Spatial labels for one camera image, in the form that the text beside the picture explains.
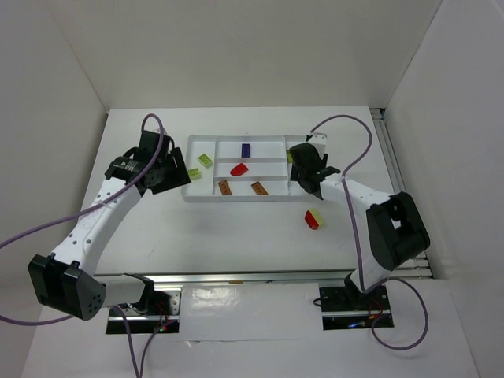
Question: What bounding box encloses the yellow-green square lego brick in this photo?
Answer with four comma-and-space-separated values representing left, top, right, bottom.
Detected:
187, 168, 202, 181

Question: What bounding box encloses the yellow-green long lego brick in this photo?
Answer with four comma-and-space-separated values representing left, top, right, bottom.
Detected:
286, 150, 293, 164

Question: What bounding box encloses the pale yellow lego brick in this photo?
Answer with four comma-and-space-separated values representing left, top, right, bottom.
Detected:
198, 154, 213, 169

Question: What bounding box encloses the red and yellow lego block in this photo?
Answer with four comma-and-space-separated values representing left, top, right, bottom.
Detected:
304, 209, 325, 230

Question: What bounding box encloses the orange lego plate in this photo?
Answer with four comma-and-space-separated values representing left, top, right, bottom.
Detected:
251, 181, 269, 196
217, 180, 232, 196

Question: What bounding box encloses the purple lego brick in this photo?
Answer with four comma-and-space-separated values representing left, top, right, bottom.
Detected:
241, 143, 251, 158

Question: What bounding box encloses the red lego brick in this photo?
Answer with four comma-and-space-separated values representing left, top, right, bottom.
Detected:
230, 163, 249, 177

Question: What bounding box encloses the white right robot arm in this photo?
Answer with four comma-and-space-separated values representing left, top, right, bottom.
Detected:
290, 143, 431, 302

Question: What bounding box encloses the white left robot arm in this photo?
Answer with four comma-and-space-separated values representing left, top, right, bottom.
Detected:
28, 131, 191, 321

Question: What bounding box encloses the white divided sorting tray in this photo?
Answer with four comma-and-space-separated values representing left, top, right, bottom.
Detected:
181, 135, 314, 202

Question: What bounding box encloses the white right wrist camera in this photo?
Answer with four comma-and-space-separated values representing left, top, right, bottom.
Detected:
306, 132, 328, 158

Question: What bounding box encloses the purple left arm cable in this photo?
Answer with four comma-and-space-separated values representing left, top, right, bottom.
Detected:
0, 113, 166, 378

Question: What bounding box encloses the aluminium front rail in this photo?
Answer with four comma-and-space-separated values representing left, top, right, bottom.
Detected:
98, 269, 430, 287

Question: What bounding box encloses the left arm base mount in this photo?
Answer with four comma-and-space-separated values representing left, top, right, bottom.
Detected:
118, 286, 182, 335

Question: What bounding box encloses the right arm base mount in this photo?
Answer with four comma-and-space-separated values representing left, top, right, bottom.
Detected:
313, 287, 395, 331

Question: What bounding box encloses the aluminium side rail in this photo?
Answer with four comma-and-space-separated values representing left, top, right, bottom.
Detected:
369, 108, 433, 280

